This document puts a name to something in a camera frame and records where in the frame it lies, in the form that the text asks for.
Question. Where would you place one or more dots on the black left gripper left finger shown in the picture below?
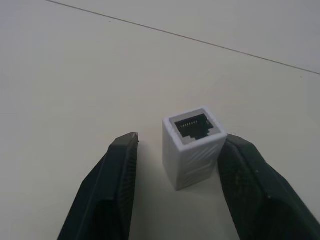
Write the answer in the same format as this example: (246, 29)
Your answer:
(112, 180)

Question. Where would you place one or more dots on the white ethernet coupler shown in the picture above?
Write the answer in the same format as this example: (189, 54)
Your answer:
(186, 160)

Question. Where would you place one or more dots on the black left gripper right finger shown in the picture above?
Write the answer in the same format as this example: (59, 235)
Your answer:
(252, 185)

